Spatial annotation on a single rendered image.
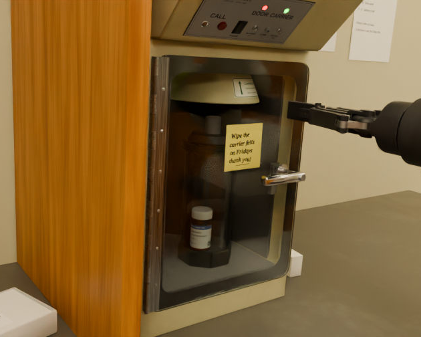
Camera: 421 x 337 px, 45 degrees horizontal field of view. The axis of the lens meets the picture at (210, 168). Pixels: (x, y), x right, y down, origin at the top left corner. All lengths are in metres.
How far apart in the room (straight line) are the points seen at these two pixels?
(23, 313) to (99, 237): 0.21
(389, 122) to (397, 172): 1.31
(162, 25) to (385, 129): 0.33
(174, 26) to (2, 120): 0.52
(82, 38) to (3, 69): 0.39
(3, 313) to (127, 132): 0.39
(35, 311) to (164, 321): 0.21
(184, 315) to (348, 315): 0.31
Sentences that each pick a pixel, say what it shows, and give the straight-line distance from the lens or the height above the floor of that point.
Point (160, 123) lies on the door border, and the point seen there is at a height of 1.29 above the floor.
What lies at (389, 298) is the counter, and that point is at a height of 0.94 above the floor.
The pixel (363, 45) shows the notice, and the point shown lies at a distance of 1.75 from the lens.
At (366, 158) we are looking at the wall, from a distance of 1.85.
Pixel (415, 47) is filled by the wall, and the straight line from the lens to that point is 1.99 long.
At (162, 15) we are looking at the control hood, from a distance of 0.71.
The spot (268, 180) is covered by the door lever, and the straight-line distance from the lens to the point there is 0.82.
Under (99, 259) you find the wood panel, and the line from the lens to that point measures 0.74.
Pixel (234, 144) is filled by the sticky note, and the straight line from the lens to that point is 0.82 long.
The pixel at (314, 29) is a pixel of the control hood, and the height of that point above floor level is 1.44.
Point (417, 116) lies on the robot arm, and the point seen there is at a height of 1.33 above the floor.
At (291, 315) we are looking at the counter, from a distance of 0.97.
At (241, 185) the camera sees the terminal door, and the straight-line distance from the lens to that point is 0.85.
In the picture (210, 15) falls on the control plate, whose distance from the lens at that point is 0.71.
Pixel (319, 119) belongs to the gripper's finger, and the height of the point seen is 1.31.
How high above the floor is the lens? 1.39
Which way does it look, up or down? 13 degrees down
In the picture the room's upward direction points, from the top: 4 degrees clockwise
